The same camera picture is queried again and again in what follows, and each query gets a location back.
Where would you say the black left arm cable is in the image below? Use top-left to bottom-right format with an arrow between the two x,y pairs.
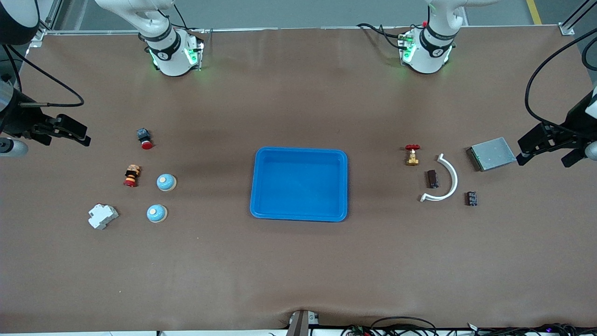
525,40 -> 597,140

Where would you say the black cable bundle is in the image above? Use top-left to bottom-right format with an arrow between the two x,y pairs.
478,322 -> 597,336

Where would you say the black cable loop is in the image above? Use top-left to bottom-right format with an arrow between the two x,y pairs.
371,316 -> 439,336

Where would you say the aluminium frame strut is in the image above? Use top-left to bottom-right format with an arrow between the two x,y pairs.
28,0 -> 63,42
559,0 -> 597,36

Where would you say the white circuit breaker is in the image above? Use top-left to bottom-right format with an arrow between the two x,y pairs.
88,203 -> 119,230

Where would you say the blue plastic tray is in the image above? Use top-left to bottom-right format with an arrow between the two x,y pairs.
250,147 -> 348,223

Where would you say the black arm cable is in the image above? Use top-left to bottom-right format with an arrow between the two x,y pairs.
525,40 -> 597,140
1,43 -> 85,108

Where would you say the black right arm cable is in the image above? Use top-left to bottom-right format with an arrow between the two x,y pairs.
1,43 -> 85,108

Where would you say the grey metal box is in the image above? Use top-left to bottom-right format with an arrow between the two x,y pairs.
467,137 -> 517,172

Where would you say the red emergency stop yellow ring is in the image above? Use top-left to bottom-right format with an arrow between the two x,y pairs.
123,164 -> 141,188

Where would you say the white curved plastic clamp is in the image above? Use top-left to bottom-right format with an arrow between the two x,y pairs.
420,154 -> 458,203

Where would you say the metal table edge bracket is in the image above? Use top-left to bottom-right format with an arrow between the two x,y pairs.
285,310 -> 320,336

